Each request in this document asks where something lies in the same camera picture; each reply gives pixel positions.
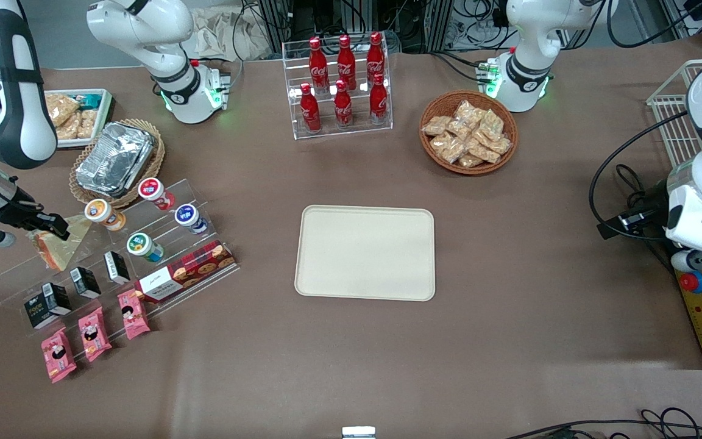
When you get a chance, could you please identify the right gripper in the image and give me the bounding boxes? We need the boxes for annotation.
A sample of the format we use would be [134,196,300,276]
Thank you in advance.
[0,188,71,240]

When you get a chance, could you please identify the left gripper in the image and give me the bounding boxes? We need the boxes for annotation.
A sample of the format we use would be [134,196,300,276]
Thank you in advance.
[597,183,702,257]

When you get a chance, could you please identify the triangle sandwich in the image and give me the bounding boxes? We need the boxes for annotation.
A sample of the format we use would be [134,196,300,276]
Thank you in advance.
[28,215,93,272]

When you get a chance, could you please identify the beige plastic tray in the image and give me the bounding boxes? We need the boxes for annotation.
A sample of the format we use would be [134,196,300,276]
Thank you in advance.
[294,205,436,302]

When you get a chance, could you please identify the orange lid yogurt cup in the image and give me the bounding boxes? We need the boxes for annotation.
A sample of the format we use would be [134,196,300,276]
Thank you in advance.
[85,199,127,232]

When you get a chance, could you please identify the clear acrylic tiered display stand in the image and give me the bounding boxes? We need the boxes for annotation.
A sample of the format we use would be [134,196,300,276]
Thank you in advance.
[0,178,242,342]

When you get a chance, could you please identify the small black drink carton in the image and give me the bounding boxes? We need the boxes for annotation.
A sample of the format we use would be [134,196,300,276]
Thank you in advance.
[104,251,131,286]
[70,266,102,300]

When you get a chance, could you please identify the white rectangular plastic bin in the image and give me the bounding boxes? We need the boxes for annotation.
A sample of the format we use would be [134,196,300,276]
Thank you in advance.
[43,88,114,151]

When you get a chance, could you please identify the large black drink carton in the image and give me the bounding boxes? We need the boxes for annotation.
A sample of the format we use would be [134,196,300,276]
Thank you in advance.
[23,282,73,330]

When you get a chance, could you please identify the aluminium foil lidded container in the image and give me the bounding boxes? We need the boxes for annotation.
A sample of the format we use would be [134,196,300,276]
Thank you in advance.
[76,122,157,198]

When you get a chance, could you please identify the green lid yogurt cup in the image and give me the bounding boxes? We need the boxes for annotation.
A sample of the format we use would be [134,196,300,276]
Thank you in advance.
[126,232,165,264]

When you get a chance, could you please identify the small rice cracker pack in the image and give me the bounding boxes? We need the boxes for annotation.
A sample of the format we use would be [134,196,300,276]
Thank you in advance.
[57,116,82,141]
[77,109,99,140]

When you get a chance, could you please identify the red lid yogurt cup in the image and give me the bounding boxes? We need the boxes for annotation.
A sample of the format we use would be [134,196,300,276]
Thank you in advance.
[138,177,176,212]

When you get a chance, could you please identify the large rice cracker pack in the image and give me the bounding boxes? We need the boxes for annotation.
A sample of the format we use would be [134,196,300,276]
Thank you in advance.
[46,93,80,126]

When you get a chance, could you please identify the pink snack packet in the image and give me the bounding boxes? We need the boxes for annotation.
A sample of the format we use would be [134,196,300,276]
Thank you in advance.
[40,326,77,384]
[78,306,113,363]
[118,288,152,341]

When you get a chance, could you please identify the oval tan wicker basket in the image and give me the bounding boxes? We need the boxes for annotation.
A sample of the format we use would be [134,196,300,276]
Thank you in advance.
[69,118,166,210]

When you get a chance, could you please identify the blue lid yogurt cup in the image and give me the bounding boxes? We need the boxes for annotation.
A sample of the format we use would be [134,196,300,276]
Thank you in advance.
[174,204,209,236]

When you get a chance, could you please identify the red cookie box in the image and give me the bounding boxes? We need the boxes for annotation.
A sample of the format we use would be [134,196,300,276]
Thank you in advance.
[134,239,238,304]

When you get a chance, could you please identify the round brown wicker basket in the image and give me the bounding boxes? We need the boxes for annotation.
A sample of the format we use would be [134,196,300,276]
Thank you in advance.
[419,90,519,176]

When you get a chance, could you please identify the beige crumpled cloth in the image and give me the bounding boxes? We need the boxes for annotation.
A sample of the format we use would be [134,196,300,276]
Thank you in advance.
[183,7,272,62]

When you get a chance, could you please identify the red cola bottle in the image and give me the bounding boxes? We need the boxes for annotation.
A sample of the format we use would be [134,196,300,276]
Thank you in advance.
[369,73,388,126]
[336,34,356,91]
[300,83,322,134]
[308,37,329,93]
[366,32,386,86]
[333,79,353,129]

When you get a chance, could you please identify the clear acrylic bottle rack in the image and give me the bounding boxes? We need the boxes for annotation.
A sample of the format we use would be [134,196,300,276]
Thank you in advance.
[282,34,393,141]

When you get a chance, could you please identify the black power cable with plug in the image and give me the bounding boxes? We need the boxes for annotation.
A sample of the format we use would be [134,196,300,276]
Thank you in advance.
[615,163,668,211]

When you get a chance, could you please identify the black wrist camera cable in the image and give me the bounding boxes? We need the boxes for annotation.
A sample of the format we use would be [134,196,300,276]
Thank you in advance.
[589,110,690,243]

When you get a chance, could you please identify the white wire rack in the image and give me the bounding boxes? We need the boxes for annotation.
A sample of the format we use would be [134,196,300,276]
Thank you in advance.
[646,59,702,170]

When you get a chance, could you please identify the black floor cables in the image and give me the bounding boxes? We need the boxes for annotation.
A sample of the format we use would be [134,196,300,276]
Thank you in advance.
[503,407,702,439]

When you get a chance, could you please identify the aluminium frame profile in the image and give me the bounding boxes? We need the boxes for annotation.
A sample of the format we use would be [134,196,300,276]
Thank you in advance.
[662,0,702,43]
[257,0,303,52]

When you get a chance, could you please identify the black cable bundle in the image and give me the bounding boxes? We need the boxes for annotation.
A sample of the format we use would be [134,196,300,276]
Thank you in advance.
[388,0,510,52]

